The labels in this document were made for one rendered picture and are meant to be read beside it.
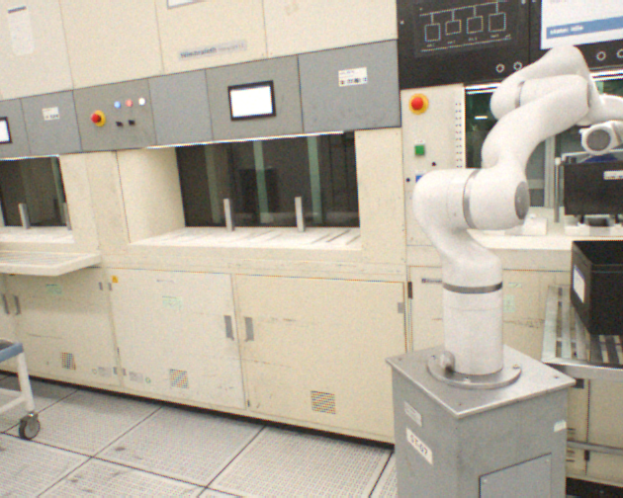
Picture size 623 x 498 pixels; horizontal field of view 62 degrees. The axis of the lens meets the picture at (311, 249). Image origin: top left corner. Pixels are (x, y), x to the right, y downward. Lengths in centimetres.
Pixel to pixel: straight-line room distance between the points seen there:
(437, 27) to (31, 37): 186
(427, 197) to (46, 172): 285
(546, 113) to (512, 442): 69
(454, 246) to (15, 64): 237
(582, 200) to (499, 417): 106
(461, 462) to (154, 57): 188
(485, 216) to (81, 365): 244
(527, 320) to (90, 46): 207
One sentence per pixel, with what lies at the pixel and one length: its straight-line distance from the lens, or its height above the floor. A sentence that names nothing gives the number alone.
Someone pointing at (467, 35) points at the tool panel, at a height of 154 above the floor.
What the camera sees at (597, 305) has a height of 83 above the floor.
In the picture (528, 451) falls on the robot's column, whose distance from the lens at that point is 119.
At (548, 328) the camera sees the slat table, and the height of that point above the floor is 76.
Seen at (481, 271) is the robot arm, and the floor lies 99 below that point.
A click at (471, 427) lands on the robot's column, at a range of 107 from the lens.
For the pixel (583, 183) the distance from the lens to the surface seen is 198.
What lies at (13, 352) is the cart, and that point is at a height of 44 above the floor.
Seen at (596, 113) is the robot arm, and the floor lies 127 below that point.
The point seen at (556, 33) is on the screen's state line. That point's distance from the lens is 178.
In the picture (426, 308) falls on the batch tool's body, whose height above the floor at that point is 64.
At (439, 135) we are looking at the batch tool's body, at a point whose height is 124.
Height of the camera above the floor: 127
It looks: 12 degrees down
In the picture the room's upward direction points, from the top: 5 degrees counter-clockwise
